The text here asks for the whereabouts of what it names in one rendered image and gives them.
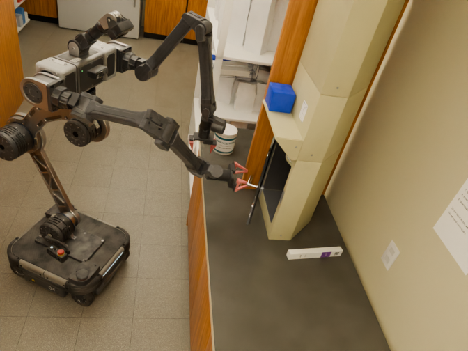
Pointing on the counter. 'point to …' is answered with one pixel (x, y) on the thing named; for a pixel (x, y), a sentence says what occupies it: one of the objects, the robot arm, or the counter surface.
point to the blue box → (280, 97)
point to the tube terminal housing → (310, 154)
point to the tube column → (347, 43)
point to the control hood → (285, 131)
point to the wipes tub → (225, 140)
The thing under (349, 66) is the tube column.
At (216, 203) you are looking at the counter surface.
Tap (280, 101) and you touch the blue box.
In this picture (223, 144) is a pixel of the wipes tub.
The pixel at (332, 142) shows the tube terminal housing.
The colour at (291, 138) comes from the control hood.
